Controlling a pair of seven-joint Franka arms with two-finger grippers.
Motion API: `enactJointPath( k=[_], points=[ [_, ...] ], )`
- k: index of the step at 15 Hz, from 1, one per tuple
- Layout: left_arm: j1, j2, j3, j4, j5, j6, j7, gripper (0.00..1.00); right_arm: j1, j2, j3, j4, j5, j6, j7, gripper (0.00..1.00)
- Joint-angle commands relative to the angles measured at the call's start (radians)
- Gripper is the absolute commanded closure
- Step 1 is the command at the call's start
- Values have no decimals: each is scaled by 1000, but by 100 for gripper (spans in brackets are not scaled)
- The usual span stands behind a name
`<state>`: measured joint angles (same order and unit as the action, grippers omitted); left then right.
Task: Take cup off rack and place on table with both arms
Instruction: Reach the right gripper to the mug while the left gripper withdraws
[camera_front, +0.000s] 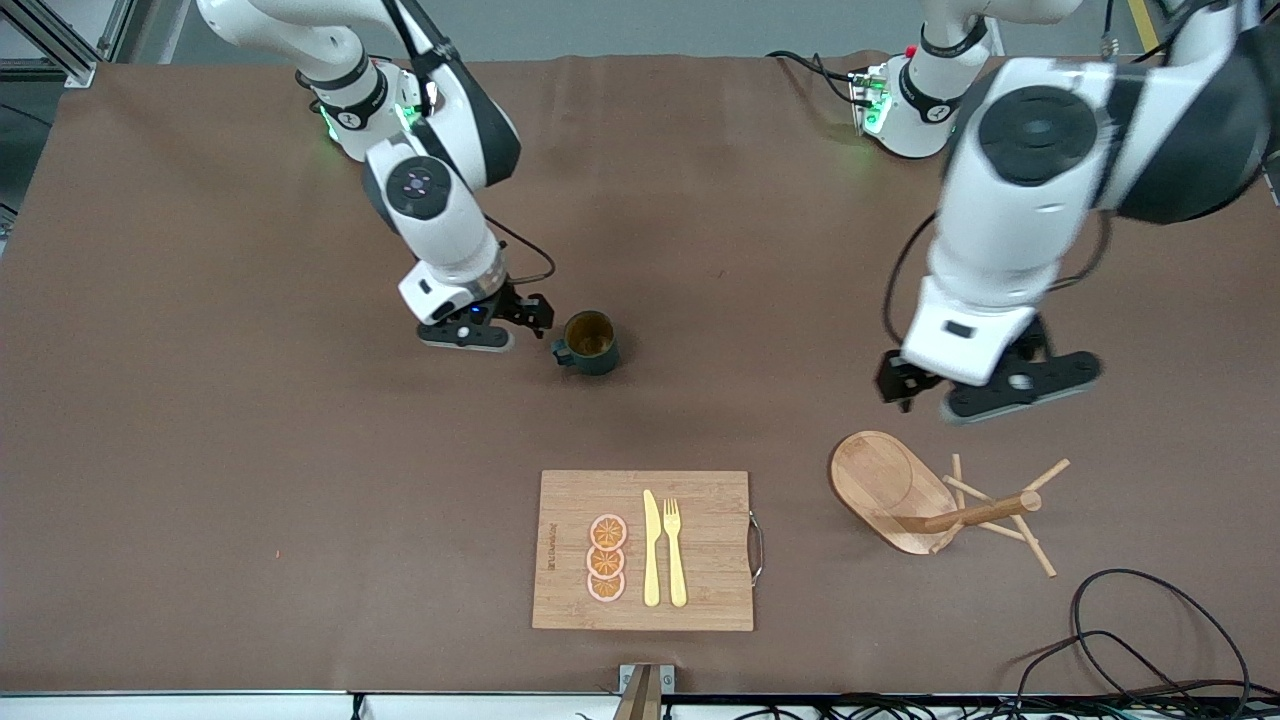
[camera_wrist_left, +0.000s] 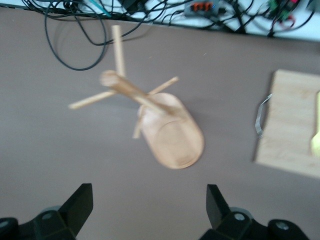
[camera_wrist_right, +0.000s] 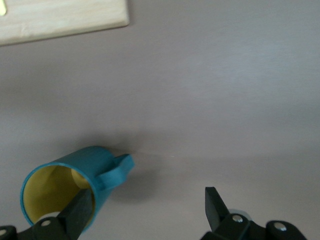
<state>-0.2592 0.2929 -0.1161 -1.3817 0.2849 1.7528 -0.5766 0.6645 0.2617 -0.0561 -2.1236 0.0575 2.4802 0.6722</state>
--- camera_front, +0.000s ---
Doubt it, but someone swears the dark green cup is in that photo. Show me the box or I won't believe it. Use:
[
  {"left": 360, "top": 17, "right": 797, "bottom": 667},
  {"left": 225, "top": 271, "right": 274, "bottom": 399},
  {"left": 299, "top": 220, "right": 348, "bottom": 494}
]
[{"left": 550, "top": 310, "right": 621, "bottom": 377}]

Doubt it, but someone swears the wooden cup rack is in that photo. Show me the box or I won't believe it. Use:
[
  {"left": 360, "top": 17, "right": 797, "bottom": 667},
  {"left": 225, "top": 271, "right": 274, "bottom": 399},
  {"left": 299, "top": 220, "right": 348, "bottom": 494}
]
[{"left": 829, "top": 431, "right": 1071, "bottom": 579}]

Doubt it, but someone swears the brown table cover sheet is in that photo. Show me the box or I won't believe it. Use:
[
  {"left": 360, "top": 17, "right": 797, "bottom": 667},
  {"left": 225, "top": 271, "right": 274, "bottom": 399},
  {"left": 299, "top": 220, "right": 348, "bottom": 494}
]
[{"left": 0, "top": 50, "right": 1280, "bottom": 696}]

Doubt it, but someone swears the bamboo cutting board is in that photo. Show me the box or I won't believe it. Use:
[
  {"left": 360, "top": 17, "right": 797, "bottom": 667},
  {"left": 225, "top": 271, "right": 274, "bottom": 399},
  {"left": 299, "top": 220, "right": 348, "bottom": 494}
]
[{"left": 531, "top": 470, "right": 766, "bottom": 633}]

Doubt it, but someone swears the yellow plastic knife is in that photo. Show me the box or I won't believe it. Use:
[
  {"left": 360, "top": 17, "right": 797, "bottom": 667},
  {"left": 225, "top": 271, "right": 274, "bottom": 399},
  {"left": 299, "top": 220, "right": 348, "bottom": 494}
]
[{"left": 643, "top": 489, "right": 662, "bottom": 608}]

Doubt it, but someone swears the yellow plastic fork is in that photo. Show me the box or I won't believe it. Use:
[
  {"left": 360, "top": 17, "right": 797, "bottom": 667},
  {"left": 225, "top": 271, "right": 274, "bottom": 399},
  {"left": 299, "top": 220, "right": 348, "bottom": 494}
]
[{"left": 663, "top": 497, "right": 689, "bottom": 608}]

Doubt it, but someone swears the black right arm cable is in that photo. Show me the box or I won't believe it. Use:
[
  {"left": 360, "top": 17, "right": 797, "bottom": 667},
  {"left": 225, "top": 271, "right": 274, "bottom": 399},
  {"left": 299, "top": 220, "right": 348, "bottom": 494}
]
[{"left": 485, "top": 214, "right": 557, "bottom": 287}]

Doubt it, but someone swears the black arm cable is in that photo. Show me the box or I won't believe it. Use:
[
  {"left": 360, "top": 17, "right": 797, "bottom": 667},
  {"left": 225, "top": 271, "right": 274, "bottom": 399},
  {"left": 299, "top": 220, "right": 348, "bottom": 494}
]
[
  {"left": 485, "top": 214, "right": 557, "bottom": 287},
  {"left": 882, "top": 210, "right": 1116, "bottom": 351}
]

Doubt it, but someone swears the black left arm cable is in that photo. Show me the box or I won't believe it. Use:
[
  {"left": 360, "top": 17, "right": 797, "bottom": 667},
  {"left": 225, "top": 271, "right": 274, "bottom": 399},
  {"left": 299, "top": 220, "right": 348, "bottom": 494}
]
[{"left": 882, "top": 210, "right": 1116, "bottom": 351}]

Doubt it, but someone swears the black looped floor cable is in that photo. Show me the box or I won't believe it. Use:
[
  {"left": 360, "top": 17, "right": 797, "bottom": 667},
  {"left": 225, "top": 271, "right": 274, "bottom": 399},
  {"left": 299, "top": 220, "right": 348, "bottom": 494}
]
[{"left": 1010, "top": 568, "right": 1253, "bottom": 716}]

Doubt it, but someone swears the black left base cable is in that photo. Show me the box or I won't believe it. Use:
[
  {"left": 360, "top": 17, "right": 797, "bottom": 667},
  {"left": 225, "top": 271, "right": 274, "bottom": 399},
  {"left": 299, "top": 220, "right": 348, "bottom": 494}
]
[{"left": 767, "top": 50, "right": 871, "bottom": 106}]

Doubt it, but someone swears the metal table bracket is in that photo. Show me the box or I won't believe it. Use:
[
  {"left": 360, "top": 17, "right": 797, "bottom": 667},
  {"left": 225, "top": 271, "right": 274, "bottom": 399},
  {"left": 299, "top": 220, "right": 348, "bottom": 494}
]
[{"left": 618, "top": 663, "right": 676, "bottom": 720}]

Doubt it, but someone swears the aluminium frame profile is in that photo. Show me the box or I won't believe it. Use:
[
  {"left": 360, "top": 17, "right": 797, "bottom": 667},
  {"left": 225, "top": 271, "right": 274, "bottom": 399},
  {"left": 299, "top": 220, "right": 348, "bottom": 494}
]
[{"left": 0, "top": 0, "right": 136, "bottom": 89}]

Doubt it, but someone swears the white table edge rail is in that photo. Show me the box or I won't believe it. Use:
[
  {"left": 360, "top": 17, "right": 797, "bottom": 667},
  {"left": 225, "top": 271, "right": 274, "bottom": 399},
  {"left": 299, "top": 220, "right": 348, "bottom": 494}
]
[{"left": 0, "top": 691, "right": 621, "bottom": 720}]

